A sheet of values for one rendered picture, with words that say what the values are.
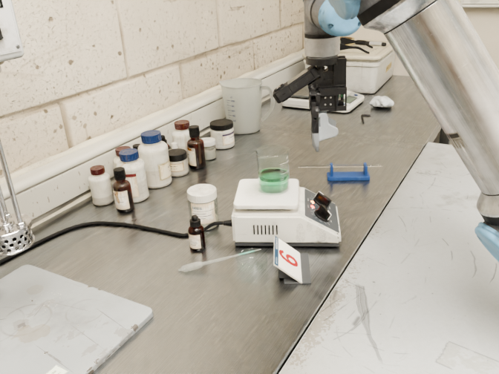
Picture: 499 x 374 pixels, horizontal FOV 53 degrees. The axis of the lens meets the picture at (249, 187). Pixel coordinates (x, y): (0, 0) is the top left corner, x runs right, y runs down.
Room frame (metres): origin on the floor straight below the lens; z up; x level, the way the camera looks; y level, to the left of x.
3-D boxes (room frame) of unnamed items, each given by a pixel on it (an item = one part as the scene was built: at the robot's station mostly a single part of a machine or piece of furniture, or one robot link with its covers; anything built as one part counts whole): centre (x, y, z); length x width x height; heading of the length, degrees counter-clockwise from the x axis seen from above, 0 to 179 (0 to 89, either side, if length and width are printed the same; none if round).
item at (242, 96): (1.50, -0.01, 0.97); 0.18 x 0.13 x 0.15; 63
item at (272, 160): (0.86, -0.04, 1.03); 0.07 x 0.06 x 0.08; 135
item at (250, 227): (0.85, -0.06, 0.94); 0.22 x 0.13 x 0.08; 83
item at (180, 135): (1.27, 0.17, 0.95); 0.06 x 0.06 x 0.11
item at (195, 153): (1.22, 0.13, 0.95); 0.04 x 0.04 x 0.11
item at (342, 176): (1.09, -0.24, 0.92); 0.10 x 0.03 x 0.04; 84
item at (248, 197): (0.86, -0.03, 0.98); 0.12 x 0.12 x 0.01; 83
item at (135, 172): (1.04, 0.27, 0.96); 0.06 x 0.06 x 0.11
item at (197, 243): (0.81, 0.10, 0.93); 0.03 x 0.03 x 0.07
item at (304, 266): (0.72, -0.07, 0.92); 0.09 x 0.06 x 0.04; 176
